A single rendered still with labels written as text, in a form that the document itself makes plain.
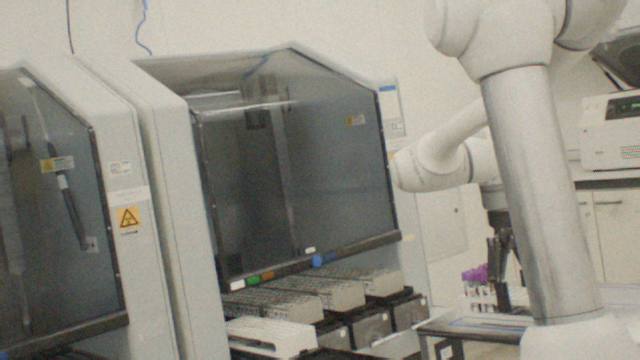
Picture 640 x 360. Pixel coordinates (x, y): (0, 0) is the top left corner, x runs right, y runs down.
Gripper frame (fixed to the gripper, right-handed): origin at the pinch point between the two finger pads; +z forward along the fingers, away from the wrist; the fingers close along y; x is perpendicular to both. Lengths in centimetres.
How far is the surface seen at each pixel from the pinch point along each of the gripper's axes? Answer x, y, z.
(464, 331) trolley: 7.7, -10.8, 5.5
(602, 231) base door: 75, 200, 26
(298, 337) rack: 37, -34, 2
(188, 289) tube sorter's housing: 56, -49, -12
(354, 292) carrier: 50, 0, 1
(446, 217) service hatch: 146, 175, 12
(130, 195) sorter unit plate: 57, -59, -36
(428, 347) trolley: 18.8, -10.6, 10.3
